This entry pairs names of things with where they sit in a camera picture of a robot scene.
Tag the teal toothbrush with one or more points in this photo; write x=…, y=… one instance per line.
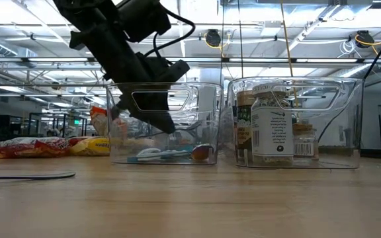
x=164, y=159

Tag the black aluminium frame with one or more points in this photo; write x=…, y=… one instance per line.
x=380, y=153

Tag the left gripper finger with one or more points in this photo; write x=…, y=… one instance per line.
x=147, y=109

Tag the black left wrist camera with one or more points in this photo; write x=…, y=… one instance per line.
x=144, y=20

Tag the large tan-lid spice jar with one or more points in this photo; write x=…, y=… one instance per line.
x=244, y=132

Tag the yellow instant noodle packet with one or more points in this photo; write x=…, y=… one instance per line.
x=91, y=147

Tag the silver-red noodle packet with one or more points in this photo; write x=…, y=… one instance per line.
x=22, y=147

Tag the orange instant noodle packet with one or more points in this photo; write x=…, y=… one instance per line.
x=98, y=120

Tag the white-lid spice jar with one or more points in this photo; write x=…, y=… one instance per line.
x=272, y=132

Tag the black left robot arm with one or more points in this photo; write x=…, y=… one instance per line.
x=78, y=8

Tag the small cork-lid jar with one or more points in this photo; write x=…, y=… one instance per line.
x=304, y=142

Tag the small clear plastic bin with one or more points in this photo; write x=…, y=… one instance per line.
x=336, y=132
x=197, y=125

